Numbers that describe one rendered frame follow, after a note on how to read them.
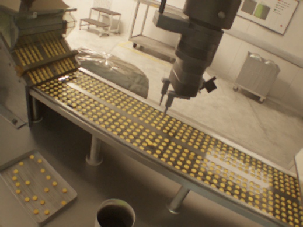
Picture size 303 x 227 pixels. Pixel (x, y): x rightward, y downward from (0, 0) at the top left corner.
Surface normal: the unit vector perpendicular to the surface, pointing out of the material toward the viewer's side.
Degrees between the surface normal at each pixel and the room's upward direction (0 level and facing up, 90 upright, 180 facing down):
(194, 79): 70
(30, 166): 0
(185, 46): 90
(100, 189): 0
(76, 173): 0
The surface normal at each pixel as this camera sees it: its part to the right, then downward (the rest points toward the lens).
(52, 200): 0.26, -0.80
